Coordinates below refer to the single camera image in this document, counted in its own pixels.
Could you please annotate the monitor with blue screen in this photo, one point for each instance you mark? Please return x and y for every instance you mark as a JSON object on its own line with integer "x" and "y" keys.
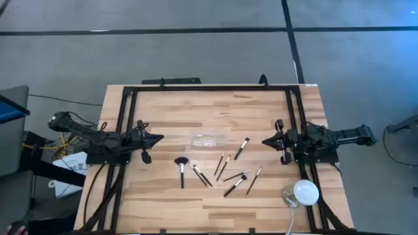
{"x": 11, "y": 112}

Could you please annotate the person's hand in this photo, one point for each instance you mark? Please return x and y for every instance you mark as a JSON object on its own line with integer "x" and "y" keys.
{"x": 18, "y": 230}

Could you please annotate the black desk beam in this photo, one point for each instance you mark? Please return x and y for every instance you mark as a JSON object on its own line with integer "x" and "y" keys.
{"x": 52, "y": 169}

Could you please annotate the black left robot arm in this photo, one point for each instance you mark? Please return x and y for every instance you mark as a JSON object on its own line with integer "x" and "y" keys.
{"x": 98, "y": 137}

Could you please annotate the table lamp with white shade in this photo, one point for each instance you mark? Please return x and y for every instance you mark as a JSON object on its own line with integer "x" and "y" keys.
{"x": 305, "y": 192}

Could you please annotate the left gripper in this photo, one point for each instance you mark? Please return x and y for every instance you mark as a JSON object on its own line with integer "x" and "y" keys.
{"x": 138, "y": 138}

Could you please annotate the black powder makeup brush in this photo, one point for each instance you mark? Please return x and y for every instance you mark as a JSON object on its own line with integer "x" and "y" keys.
{"x": 235, "y": 186}

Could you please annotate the black power strip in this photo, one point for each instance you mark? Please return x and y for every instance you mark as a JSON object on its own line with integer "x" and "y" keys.
{"x": 171, "y": 81}

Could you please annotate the black metal table frame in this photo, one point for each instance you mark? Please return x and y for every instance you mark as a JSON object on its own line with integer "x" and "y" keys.
{"x": 212, "y": 88}

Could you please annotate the white paper sheet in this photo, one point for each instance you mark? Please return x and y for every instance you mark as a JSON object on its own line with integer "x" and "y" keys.
{"x": 70, "y": 166}

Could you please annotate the thin black makeup brush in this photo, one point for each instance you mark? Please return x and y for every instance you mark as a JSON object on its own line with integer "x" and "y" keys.
{"x": 253, "y": 181}
{"x": 199, "y": 176}
{"x": 223, "y": 168}
{"x": 204, "y": 177}
{"x": 236, "y": 176}
{"x": 219, "y": 164}

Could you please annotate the clear acrylic brush organizer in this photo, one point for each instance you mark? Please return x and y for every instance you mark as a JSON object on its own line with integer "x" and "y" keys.
{"x": 209, "y": 138}

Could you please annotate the black fan makeup brush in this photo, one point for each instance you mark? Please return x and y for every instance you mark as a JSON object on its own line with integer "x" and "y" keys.
{"x": 182, "y": 176}

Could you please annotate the black floor stand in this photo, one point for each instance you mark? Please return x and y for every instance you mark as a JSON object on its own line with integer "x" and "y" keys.
{"x": 405, "y": 124}

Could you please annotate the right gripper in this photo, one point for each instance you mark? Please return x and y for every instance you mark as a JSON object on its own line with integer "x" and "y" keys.
{"x": 287, "y": 140}

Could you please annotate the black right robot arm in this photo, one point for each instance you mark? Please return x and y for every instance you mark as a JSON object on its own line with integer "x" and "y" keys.
{"x": 343, "y": 137}

